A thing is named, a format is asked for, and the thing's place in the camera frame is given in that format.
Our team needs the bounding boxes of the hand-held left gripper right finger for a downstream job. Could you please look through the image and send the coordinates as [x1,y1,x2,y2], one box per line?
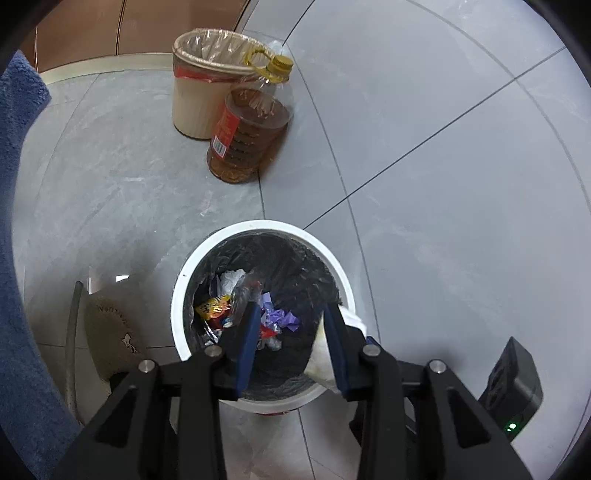
[322,302,532,480]

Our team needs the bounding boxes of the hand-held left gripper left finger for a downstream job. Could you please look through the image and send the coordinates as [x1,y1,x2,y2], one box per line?
[51,302,264,480]

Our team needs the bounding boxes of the white tissue paper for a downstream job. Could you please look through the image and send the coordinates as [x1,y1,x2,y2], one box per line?
[305,305,369,394]

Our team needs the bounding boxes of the purple wrapper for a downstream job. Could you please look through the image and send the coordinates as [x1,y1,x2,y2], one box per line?
[261,292,301,334]

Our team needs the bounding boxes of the white round waste bin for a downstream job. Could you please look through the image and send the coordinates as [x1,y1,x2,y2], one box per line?
[171,220,357,414]

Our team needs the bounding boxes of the clear crushed plastic bottle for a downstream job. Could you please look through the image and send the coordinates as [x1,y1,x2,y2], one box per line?
[228,279,265,326]

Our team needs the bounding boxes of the yellow snack packet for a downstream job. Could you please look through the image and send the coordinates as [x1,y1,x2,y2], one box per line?
[195,295,232,321]

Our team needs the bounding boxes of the small white tissue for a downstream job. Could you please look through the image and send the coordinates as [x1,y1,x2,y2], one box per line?
[217,268,247,301]

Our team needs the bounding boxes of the beige slipper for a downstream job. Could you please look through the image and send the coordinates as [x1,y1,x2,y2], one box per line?
[83,286,151,393]

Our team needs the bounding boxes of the grey metal chair leg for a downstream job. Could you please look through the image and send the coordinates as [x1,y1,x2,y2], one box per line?
[65,281,86,428]

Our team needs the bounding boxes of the cooking oil bottle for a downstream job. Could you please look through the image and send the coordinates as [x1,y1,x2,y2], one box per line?
[206,46,295,184]

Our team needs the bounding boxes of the blue blanket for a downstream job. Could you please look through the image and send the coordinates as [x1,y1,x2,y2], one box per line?
[0,50,85,480]

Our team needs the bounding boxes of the beige bin with plastic liner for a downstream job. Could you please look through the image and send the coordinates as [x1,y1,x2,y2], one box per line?
[172,28,271,140]

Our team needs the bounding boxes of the brown kitchen base cabinets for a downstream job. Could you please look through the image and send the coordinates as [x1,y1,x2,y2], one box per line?
[21,0,252,75]

